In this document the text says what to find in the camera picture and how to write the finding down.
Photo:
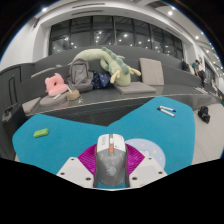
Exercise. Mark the black suitcase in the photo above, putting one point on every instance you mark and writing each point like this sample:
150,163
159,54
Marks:
13,121

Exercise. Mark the white marker black cap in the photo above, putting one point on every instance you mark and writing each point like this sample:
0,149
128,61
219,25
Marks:
166,112

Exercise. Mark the grey backpack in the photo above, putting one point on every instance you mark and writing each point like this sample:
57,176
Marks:
80,76

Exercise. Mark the dark blue bag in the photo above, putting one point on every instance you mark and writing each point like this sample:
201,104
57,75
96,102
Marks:
101,80

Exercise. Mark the grey white computer mouse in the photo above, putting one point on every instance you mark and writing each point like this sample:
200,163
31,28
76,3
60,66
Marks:
111,166

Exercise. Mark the green dragon plush toy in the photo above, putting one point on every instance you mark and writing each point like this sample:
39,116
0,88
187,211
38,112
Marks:
116,68

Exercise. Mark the tan round pouch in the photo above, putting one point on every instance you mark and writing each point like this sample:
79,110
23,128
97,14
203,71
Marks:
73,95

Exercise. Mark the person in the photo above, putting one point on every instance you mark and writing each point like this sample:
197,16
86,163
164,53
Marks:
199,71

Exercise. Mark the grey flat seat cushion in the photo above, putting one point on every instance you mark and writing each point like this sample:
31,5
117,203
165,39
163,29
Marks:
53,101
135,88
30,105

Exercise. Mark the round light blue mouse pad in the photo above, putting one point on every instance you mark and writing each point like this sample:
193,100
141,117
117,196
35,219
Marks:
151,149

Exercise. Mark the pink plush cushion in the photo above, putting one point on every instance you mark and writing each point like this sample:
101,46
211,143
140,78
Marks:
55,85

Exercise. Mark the upright beige square cushion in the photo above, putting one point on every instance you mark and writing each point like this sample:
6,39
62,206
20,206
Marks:
151,71

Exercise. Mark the black bag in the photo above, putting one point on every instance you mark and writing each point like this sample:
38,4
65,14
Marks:
204,115

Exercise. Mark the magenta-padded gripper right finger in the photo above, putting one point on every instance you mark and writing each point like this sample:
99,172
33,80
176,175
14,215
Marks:
146,170

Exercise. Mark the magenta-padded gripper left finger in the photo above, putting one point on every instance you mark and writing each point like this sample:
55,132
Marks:
75,170

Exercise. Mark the green eraser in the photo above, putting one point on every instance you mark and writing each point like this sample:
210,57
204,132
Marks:
41,133

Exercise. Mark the ceiling lights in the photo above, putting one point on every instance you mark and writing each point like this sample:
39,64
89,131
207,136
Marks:
170,13

